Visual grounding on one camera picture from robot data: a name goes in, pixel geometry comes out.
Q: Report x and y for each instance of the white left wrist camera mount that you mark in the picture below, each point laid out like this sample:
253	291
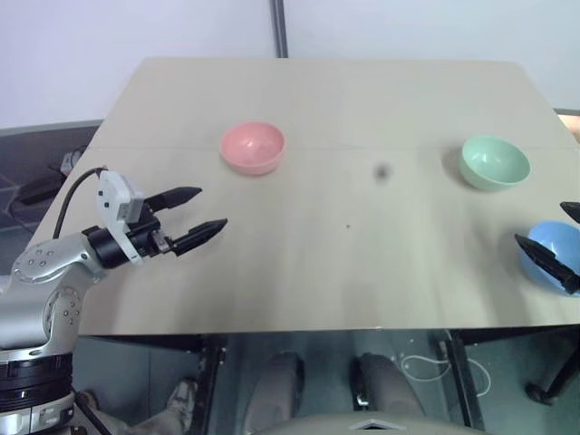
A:
113	190

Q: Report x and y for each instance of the dark vertical pole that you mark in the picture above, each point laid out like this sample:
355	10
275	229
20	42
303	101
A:
279	27

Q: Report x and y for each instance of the blue plastic bowl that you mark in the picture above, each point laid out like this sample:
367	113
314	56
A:
550	235

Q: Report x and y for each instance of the grey worn shoe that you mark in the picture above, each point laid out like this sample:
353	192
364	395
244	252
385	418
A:
180	403

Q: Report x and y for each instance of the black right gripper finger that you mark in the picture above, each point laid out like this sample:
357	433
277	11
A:
572	212
548	260

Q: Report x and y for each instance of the red plastic bowl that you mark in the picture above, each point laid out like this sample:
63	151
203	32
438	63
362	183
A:
252	146

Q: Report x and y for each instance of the black device on floor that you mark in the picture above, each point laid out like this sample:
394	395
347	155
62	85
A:
38	188

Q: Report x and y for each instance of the green plastic bowl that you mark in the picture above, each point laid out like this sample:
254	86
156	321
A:
495	159

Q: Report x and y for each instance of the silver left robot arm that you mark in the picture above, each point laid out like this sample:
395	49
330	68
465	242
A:
41	290

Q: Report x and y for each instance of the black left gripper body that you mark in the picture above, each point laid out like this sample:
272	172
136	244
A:
146	229

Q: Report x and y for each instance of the black table leg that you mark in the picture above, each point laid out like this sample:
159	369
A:
464	380
206	385

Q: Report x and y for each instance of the black caster wheel frame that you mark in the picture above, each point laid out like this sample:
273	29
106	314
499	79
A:
550	385

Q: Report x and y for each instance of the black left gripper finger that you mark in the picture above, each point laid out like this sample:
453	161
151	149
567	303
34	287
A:
174	196
199	233

